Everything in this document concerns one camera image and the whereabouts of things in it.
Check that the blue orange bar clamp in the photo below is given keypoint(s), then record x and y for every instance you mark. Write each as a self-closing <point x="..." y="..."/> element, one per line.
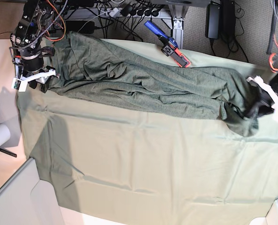
<point x="170" y="47"/>

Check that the black power adapter left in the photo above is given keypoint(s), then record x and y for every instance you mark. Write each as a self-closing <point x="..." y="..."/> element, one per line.
<point x="212" y="21"/>

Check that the green grey T-shirt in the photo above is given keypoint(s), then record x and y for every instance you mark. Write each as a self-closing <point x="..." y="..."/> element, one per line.
<point x="94" y="70"/>

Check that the aluminium frame post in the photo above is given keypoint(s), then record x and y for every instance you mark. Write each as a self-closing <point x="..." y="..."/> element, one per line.
<point x="178" y="13"/>

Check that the white power strip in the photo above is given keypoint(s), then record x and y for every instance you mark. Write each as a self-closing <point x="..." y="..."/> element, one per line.
<point x="147" y="13"/>

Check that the black power brick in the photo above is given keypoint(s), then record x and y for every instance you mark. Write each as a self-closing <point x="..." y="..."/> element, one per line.
<point x="81" y="26"/>

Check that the black tripod leg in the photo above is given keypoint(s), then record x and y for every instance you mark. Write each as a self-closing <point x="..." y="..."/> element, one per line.
<point x="8" y="152"/>

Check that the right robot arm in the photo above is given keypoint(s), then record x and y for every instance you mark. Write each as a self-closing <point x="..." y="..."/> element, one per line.
<point x="40" y="18"/>

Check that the black power adapter right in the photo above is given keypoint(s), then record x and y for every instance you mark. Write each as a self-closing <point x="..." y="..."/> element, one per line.
<point x="228" y="19"/>

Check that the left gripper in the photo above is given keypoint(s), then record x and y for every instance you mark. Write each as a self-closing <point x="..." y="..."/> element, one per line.
<point x="260" y="109"/>

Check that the black power adapter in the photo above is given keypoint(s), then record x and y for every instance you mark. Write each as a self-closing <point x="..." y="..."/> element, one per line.
<point x="228" y="19"/>
<point x="212" y="21"/>

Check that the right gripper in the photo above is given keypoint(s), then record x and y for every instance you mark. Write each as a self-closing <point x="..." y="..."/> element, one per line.
<point x="33" y="65"/>

